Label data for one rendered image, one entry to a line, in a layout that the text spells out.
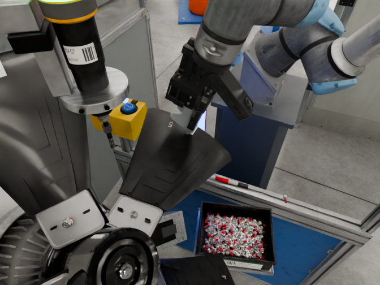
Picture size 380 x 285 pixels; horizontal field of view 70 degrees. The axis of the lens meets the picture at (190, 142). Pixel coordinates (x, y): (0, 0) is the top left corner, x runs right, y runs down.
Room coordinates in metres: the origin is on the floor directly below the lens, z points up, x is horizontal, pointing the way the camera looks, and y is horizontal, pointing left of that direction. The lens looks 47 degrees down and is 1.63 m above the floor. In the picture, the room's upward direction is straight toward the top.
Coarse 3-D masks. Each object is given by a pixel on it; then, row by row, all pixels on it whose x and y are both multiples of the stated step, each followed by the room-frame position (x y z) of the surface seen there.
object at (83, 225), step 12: (84, 192) 0.22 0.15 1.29; (60, 204) 0.21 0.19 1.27; (72, 204) 0.21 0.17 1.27; (84, 204) 0.21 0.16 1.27; (36, 216) 0.19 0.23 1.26; (48, 216) 0.19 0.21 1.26; (60, 216) 0.19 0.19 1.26; (72, 216) 0.19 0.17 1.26; (84, 216) 0.19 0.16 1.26; (96, 216) 0.19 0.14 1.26; (48, 228) 0.18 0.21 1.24; (60, 228) 0.18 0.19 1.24; (72, 228) 0.18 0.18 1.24; (84, 228) 0.18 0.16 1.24; (96, 228) 0.18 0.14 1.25; (60, 240) 0.17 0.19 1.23; (72, 240) 0.17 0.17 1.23
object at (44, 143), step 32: (32, 64) 0.35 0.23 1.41; (0, 96) 0.31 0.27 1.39; (32, 96) 0.31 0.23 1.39; (0, 128) 0.27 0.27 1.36; (32, 128) 0.28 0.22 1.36; (64, 128) 0.28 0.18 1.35; (0, 160) 0.24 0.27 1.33; (32, 160) 0.24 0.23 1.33; (64, 160) 0.25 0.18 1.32; (32, 192) 0.21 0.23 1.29; (64, 192) 0.22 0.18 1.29
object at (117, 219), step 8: (120, 200) 0.27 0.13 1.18; (128, 200) 0.27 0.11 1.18; (136, 200) 0.26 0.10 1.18; (112, 208) 0.25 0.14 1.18; (128, 208) 0.25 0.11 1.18; (136, 208) 0.25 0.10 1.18; (144, 208) 0.25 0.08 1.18; (152, 208) 0.25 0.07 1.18; (112, 216) 0.23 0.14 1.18; (120, 216) 0.23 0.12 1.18; (128, 216) 0.23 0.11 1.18; (144, 216) 0.23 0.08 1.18; (152, 216) 0.23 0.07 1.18; (160, 216) 0.23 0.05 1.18; (112, 224) 0.22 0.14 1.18; (120, 224) 0.22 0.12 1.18; (128, 224) 0.22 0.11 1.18; (136, 224) 0.22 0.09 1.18; (144, 224) 0.22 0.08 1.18; (152, 224) 0.22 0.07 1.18; (152, 232) 0.20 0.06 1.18
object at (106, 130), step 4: (104, 124) 0.23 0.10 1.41; (108, 124) 0.23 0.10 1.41; (104, 128) 0.23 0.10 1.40; (108, 128) 0.23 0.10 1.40; (104, 132) 0.23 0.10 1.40; (108, 132) 0.23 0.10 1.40; (108, 136) 0.23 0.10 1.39; (112, 136) 0.23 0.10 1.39; (112, 140) 0.23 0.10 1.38; (112, 144) 0.23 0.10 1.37; (112, 148) 0.23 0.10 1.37
